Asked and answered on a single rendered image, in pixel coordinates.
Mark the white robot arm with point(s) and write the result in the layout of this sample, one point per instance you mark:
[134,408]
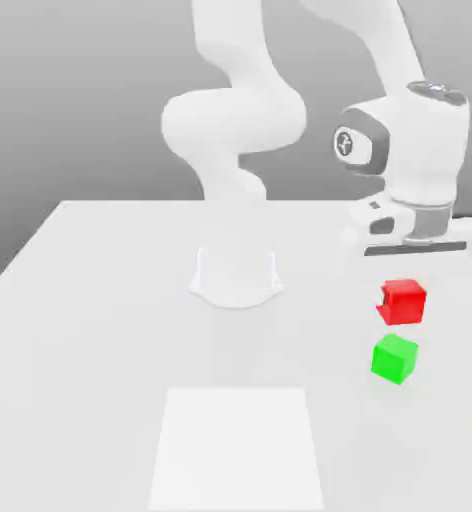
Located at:
[236,120]

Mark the small green cube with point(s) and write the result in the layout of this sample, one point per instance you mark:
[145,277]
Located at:
[392,360]

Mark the small red cube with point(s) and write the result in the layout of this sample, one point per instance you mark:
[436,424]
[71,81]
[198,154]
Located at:
[406,302]

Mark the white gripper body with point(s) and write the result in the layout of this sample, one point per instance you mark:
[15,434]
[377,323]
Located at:
[416,256]

